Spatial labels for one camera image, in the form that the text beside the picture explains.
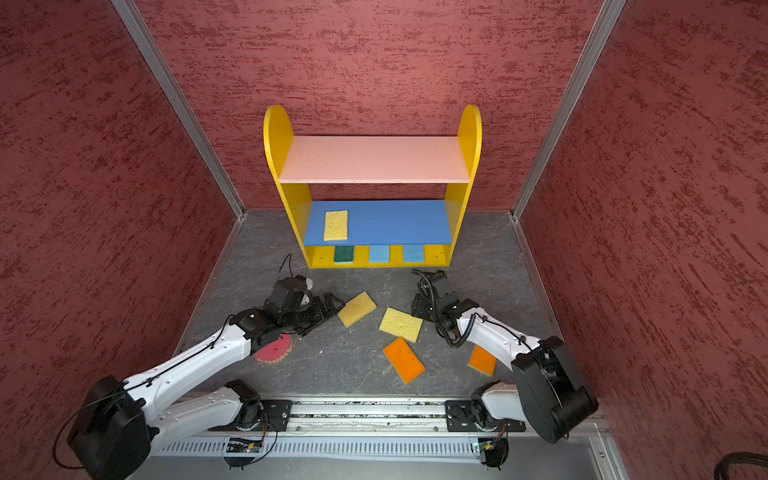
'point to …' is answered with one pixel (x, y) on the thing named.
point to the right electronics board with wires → (495, 450)
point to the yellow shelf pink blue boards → (367, 201)
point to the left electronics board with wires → (241, 452)
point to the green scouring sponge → (344, 254)
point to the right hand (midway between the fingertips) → (417, 314)
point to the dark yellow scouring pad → (356, 309)
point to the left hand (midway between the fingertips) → (336, 317)
